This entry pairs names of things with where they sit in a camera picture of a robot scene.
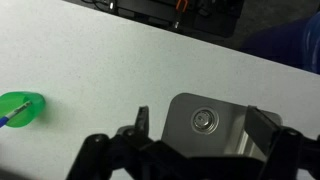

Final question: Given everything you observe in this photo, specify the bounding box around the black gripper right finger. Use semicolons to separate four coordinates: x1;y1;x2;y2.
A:
243;105;285;158

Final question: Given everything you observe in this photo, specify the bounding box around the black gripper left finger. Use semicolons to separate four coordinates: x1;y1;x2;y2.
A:
134;105;151;135

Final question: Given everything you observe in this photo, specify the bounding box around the blue and silver pen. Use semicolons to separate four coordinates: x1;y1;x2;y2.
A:
0;100;33;129

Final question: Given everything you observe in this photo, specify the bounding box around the green plastic cup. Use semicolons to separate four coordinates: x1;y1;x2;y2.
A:
0;90;46;129

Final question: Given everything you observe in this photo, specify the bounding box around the metal plate with bolt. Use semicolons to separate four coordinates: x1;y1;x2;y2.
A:
161;92;283;162

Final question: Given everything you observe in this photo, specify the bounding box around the blue rounded container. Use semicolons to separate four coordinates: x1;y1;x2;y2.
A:
238;11;320;75

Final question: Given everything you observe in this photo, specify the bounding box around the black equipment with orange clip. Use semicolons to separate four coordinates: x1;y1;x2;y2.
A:
64;0;244;38

